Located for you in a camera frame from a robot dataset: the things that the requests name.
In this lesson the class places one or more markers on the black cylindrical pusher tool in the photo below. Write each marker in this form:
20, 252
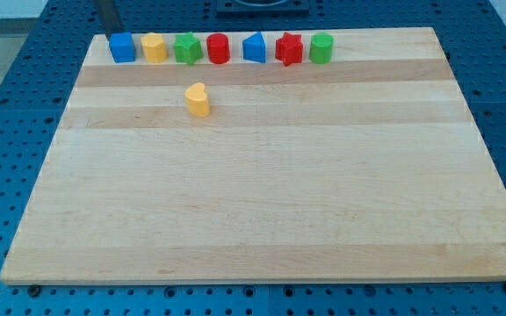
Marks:
109, 17

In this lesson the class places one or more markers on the yellow hexagon block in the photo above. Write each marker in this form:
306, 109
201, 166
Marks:
154, 47

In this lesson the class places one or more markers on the yellow heart block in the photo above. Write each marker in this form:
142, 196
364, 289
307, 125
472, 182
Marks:
197, 100

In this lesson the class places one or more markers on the blue cube block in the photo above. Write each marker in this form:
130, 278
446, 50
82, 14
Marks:
122, 47

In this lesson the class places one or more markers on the green star block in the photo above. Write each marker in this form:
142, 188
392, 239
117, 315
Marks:
187, 48

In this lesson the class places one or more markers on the red cylinder block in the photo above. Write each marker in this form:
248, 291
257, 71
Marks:
218, 48

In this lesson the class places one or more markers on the blue triangle block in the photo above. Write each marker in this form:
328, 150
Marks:
254, 48

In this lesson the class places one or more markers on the red star block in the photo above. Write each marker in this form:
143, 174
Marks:
289, 49

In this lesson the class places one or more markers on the green cylinder block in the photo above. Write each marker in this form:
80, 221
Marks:
321, 48

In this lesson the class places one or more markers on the wooden board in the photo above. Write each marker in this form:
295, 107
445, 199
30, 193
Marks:
367, 169

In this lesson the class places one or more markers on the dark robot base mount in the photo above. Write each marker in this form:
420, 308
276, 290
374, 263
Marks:
262, 6

